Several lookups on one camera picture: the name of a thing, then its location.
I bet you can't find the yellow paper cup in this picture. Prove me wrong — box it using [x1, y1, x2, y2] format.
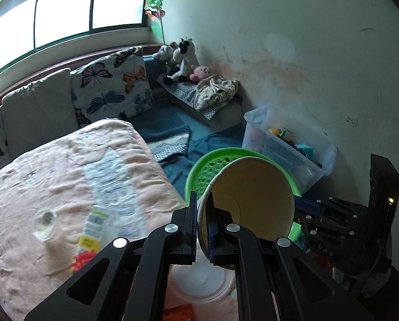
[197, 156, 301, 257]

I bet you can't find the snack wrapper with barcode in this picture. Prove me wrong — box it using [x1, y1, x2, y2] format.
[71, 205, 116, 274]

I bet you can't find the small clear plastic cup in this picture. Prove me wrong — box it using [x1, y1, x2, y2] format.
[32, 209, 58, 242]

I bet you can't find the green plastic basket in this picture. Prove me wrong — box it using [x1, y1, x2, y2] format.
[185, 147, 301, 242]

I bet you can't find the pink towel blanket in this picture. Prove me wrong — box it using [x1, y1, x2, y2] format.
[0, 119, 185, 320]

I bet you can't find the clear plastic storage bin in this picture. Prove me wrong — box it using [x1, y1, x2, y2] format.
[242, 104, 337, 193]

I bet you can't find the blue floor blanket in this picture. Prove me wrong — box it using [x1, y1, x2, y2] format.
[128, 101, 244, 196]

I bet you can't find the crumpled beige cloth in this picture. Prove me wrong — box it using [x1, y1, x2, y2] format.
[193, 75, 239, 110]

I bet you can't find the patterned bench mat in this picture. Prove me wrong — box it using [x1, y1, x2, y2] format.
[157, 75, 242, 132]

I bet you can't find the plain grey cushion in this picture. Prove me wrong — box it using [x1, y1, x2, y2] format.
[2, 68, 79, 159]

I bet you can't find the pink plush toy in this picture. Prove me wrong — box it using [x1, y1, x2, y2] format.
[189, 64, 214, 83]

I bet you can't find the cow plush toy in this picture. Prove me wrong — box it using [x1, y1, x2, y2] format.
[163, 39, 199, 86]

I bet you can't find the grey white plush toy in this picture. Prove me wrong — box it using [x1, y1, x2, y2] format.
[152, 42, 178, 65]

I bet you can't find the colourful pinwheel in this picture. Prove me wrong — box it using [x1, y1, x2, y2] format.
[144, 0, 166, 44]

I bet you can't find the window with green frame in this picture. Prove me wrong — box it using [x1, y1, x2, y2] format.
[0, 0, 147, 74]

